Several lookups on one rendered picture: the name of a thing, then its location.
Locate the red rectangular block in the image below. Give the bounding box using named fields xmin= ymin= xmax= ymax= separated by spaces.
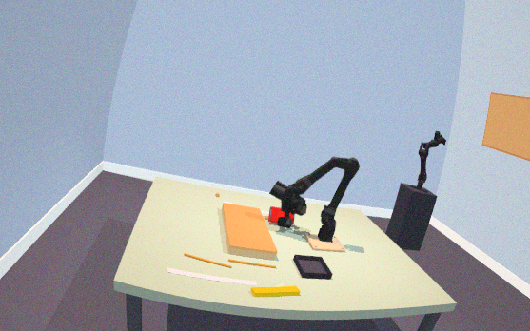
xmin=268 ymin=206 xmax=295 ymax=225

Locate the pale yellow floor panel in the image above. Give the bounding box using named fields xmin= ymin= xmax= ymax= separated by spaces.
xmin=222 ymin=203 xmax=277 ymax=261

